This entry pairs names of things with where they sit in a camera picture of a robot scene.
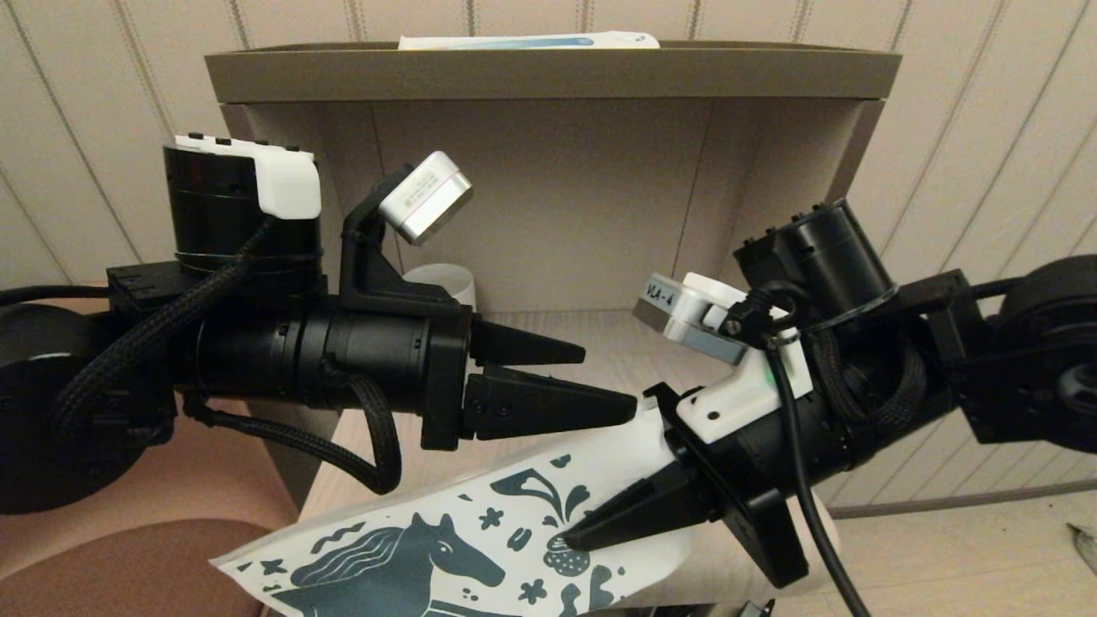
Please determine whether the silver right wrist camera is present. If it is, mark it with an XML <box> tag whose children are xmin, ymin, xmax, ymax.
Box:
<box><xmin>632</xmin><ymin>273</ymin><xmax>755</xmax><ymax>365</ymax></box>

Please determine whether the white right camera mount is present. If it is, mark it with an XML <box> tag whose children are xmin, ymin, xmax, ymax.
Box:
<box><xmin>677</xmin><ymin>274</ymin><xmax>815</xmax><ymax>445</ymax></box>

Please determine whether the black braided sleeve cable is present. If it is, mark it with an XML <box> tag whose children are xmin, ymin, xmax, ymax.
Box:
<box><xmin>51</xmin><ymin>219</ymin><xmax>275</xmax><ymax>429</ymax></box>

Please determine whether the grey object on floor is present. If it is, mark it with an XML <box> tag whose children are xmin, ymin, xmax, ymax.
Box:
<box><xmin>1067</xmin><ymin>524</ymin><xmax>1097</xmax><ymax>577</ymax></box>

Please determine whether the white blue toothpaste box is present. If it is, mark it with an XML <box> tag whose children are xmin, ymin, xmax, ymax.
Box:
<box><xmin>399</xmin><ymin>31</ymin><xmax>661</xmax><ymax>51</ymax></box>

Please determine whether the white horse-print zipper pouch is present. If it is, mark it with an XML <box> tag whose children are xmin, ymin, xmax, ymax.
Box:
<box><xmin>210</xmin><ymin>403</ymin><xmax>686</xmax><ymax>617</ymax></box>

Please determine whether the black right camera cable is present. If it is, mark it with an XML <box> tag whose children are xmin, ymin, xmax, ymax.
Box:
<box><xmin>728</xmin><ymin>283</ymin><xmax>871</xmax><ymax>617</ymax></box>

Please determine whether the brown upholstered chair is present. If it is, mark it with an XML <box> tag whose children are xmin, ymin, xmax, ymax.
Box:
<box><xmin>0</xmin><ymin>291</ymin><xmax>301</xmax><ymax>617</ymax></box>

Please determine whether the white ribbed ceramic mug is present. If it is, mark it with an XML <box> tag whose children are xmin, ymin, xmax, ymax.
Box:
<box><xmin>403</xmin><ymin>263</ymin><xmax>477</xmax><ymax>311</ymax></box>

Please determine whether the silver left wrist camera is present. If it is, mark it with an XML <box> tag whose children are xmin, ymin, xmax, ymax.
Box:
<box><xmin>379</xmin><ymin>152</ymin><xmax>474</xmax><ymax>247</ymax></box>

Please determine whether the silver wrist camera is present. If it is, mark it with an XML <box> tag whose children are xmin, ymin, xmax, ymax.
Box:
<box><xmin>632</xmin><ymin>273</ymin><xmax>755</xmax><ymax>365</ymax></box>
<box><xmin>379</xmin><ymin>152</ymin><xmax>474</xmax><ymax>247</ymax></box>

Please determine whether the brown beige shelf unit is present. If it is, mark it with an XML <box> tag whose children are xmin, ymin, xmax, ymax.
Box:
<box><xmin>204</xmin><ymin>41</ymin><xmax>902</xmax><ymax>506</ymax></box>

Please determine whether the black left camera bracket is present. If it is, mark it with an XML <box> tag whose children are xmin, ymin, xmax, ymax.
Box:
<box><xmin>340</xmin><ymin>167</ymin><xmax>464</xmax><ymax>320</ymax></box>

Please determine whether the black braided cable loop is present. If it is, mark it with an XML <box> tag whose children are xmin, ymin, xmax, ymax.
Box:
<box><xmin>184</xmin><ymin>373</ymin><xmax>402</xmax><ymax>495</ymax></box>

